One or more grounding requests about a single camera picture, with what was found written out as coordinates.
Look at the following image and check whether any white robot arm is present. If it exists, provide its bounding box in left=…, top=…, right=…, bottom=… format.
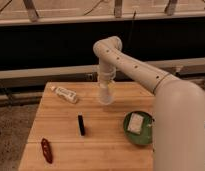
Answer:
left=93, top=36, right=205, bottom=171

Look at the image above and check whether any black eraser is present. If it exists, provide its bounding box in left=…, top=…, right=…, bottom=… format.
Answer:
left=78, top=115, right=85, bottom=136

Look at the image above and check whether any white tube with orange cap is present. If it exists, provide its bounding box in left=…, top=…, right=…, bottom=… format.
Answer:
left=50, top=86, right=78, bottom=104

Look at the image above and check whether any white sponge block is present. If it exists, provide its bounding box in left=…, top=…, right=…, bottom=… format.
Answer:
left=127, top=113, right=144, bottom=134

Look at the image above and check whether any green bowl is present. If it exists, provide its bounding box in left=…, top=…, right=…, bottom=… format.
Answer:
left=123, top=111, right=152, bottom=146

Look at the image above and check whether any red chili pepper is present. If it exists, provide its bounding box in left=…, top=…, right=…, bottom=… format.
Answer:
left=41, top=138, right=53, bottom=164

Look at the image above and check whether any black hanging cable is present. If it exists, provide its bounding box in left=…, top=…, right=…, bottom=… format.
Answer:
left=124, top=9, right=137, bottom=51

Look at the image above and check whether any white metal rail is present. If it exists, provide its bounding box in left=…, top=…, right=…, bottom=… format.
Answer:
left=0, top=57, right=205, bottom=80

